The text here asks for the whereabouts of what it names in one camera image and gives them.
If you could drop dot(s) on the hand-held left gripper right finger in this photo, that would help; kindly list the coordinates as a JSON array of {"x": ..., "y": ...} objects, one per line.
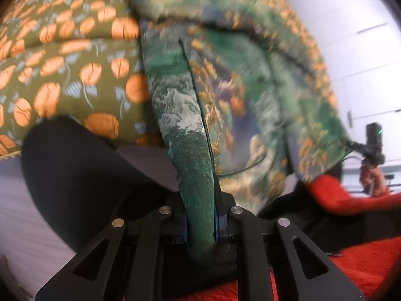
[{"x": 218, "y": 225}]

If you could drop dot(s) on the green landscape print jacket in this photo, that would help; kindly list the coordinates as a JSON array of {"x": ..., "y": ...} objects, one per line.
[{"x": 194, "y": 169}]

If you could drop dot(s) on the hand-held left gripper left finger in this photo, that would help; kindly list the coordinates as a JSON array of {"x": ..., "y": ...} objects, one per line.
[{"x": 184, "y": 230}]

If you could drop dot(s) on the person's right hand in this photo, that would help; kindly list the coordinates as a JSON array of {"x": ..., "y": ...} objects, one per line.
[{"x": 376, "y": 182}]

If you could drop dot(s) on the green quilt with orange flowers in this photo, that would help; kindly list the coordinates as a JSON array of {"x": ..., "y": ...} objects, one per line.
[{"x": 62, "y": 69}]

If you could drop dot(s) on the white wardrobe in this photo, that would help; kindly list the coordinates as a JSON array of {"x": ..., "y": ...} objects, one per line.
[{"x": 360, "y": 37}]

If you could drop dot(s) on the person's red sweater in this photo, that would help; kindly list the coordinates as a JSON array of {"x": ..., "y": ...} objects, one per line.
[{"x": 360, "y": 269}]

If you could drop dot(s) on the person's right forearm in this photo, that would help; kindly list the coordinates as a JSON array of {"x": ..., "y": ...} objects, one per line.
[{"x": 332, "y": 194}]

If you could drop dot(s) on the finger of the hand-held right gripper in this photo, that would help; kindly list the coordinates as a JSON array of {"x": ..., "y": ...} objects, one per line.
[{"x": 355, "y": 145}]

